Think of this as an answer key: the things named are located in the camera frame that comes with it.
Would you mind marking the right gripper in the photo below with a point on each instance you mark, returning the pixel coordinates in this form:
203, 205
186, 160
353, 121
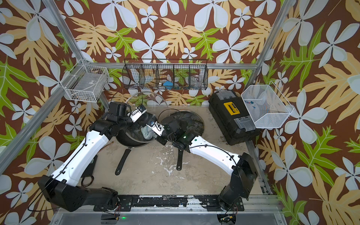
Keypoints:
160, 139

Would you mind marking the white wire basket right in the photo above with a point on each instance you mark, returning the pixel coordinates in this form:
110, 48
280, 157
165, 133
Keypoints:
267, 106

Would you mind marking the white wire basket left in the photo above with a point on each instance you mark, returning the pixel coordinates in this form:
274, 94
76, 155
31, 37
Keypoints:
85, 82

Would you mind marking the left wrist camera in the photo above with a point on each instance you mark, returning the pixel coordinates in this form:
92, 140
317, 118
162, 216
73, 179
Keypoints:
137, 113

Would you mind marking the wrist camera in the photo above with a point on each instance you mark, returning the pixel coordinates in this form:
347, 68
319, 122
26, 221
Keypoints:
137, 113
156, 127

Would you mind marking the glass pot lid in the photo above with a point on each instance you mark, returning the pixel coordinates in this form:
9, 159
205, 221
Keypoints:
188, 121
152, 101

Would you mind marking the left black frying pan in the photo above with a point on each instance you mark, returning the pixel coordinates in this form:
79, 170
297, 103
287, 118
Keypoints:
126, 140

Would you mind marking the black toolbox yellow latch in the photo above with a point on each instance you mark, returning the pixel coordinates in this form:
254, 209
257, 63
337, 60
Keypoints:
232, 117

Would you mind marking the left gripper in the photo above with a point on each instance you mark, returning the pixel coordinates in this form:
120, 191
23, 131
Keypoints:
138, 122

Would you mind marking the grey-green cloth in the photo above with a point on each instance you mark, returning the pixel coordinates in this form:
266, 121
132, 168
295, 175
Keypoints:
148, 133

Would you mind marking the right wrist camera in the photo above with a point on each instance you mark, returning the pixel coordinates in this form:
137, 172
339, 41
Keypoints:
156, 127

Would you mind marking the black wire basket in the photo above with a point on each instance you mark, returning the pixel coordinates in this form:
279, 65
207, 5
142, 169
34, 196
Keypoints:
185, 74

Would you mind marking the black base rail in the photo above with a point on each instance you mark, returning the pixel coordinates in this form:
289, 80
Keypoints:
207, 202

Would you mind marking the blue object in basket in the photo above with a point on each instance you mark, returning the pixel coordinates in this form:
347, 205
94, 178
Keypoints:
168, 85

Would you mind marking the white wire basket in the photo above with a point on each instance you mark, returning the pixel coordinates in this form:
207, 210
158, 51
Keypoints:
267, 106
85, 82

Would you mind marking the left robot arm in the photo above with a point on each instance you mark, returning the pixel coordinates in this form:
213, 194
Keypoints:
61, 187

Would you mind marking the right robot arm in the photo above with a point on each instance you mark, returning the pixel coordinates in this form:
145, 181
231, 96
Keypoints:
241, 168

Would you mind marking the black frying pan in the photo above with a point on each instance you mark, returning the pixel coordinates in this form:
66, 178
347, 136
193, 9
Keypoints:
182, 144
126, 140

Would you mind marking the right black frying pan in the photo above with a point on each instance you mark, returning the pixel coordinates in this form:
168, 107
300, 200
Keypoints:
182, 144

